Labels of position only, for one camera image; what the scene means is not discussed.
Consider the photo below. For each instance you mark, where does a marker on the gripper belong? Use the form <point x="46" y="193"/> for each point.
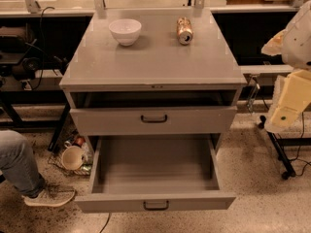
<point x="297" y="44"/>

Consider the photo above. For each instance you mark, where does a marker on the grey drawer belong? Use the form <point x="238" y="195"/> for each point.
<point x="152" y="112"/>
<point x="154" y="173"/>

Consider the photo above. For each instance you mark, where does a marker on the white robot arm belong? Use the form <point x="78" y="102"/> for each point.
<point x="294" y="42"/>

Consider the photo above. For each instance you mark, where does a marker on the grey top drawer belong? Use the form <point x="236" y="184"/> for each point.
<point x="152" y="112"/>

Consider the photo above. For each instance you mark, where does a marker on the grey drawer cabinet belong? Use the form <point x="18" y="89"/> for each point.
<point x="156" y="61"/>

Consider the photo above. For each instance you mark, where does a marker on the black wheeled stand base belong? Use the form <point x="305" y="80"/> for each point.
<point x="279" y="144"/>

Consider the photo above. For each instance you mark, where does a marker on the gold soda can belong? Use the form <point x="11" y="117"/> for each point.
<point x="184" y="31"/>

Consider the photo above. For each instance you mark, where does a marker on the white ceramic bowl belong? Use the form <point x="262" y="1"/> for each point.
<point x="125" y="31"/>

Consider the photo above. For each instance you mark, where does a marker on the green can on floor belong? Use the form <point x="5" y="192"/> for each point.
<point x="86" y="168"/>

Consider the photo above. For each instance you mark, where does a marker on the white mug on floor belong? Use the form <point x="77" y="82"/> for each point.
<point x="73" y="157"/>

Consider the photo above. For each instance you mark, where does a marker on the white sneaker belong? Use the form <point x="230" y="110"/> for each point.
<point x="52" y="195"/>

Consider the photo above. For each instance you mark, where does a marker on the person's leg in jeans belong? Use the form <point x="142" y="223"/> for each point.
<point x="18" y="164"/>

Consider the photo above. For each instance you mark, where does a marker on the metal bracket clamp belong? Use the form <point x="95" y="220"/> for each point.
<point x="255" y="87"/>

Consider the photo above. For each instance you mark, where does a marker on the wire basket on floor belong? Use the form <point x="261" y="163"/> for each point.
<point x="74" y="139"/>

